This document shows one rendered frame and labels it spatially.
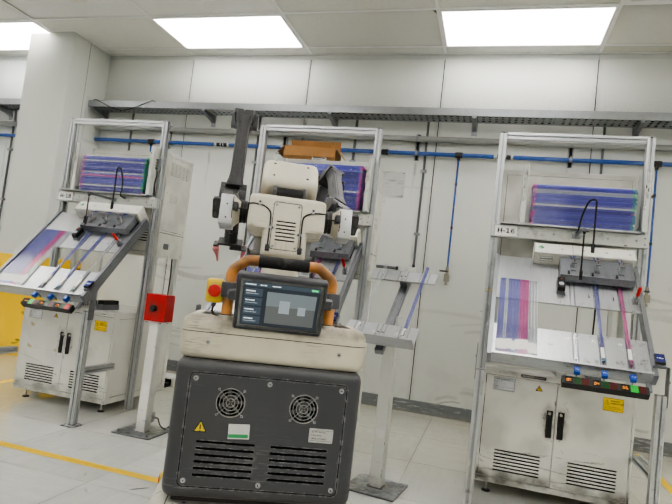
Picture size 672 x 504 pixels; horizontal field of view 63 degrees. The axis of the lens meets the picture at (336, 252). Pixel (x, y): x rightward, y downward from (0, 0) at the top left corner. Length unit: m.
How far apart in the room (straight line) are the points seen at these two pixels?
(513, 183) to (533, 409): 1.25
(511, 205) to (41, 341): 3.03
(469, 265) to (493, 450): 1.96
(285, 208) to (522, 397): 1.61
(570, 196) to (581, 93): 1.89
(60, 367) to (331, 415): 2.55
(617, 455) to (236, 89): 4.24
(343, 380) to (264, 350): 0.25
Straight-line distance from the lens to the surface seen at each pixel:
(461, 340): 4.61
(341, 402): 1.68
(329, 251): 3.13
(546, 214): 3.14
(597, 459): 3.07
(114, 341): 3.72
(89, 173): 4.11
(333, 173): 2.49
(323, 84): 5.19
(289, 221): 1.98
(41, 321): 4.05
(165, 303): 3.27
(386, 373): 2.74
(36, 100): 6.03
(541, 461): 3.05
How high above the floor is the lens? 0.93
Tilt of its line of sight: 4 degrees up
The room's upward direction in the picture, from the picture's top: 7 degrees clockwise
